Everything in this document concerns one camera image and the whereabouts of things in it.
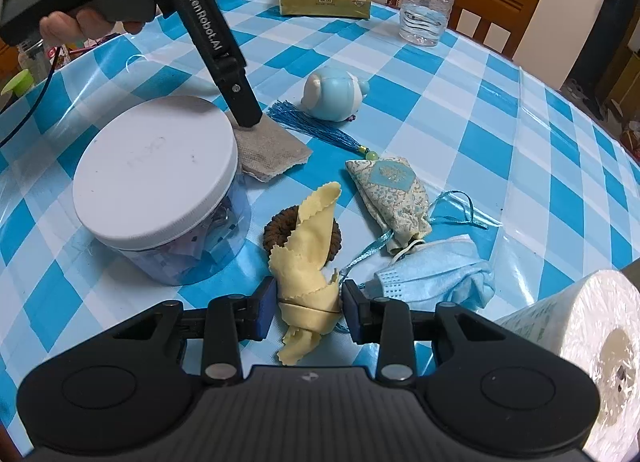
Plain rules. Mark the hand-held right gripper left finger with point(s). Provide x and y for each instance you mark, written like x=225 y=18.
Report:
x=265 y=307

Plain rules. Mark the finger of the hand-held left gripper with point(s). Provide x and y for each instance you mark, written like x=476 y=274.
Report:
x=240 y=94

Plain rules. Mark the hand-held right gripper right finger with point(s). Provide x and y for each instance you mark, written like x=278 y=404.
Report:
x=351 y=309

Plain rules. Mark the yellow cloth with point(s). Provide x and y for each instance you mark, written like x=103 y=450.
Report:
x=305 y=287

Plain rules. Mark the grey cloth piece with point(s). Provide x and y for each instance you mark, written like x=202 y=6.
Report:
x=275 y=151

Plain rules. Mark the blue face mask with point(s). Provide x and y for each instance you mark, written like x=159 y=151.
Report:
x=430 y=277

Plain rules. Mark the light blue round toy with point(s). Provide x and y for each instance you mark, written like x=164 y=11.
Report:
x=335 y=91

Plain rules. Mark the patterned sachet with blue tassel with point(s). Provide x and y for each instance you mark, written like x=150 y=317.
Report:
x=390 y=187

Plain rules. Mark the plastic jar with white lid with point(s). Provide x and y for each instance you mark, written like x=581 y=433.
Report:
x=155 y=166

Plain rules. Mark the green round container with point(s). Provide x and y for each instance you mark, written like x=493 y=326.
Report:
x=17 y=82

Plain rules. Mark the toilet paper roll green wrapper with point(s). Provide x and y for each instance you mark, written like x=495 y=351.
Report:
x=575 y=317

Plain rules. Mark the blue checkered tablecloth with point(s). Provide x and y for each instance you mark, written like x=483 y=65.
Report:
x=500 y=141

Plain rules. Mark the dark blue curtain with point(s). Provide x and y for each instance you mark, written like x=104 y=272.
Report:
x=600 y=16

